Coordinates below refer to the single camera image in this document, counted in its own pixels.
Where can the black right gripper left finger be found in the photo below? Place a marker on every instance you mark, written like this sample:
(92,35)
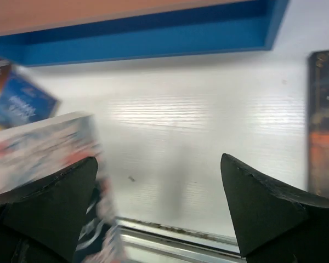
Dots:
(41,221)

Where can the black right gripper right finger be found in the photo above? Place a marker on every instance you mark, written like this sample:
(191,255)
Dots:
(274,221)

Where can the floral pink cover book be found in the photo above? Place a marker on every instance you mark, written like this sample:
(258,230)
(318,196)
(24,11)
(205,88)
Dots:
(33,151)

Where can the Animal Farm book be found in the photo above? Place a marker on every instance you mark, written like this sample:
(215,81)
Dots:
(23,102)

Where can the Tale of Two Cities book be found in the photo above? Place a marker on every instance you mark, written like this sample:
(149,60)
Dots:
(318,123)

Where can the blue yellow wooden bookshelf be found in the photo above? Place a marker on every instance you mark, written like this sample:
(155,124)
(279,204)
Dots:
(235,27)

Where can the aluminium mounting rail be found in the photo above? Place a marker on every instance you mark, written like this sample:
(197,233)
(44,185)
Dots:
(151,242)

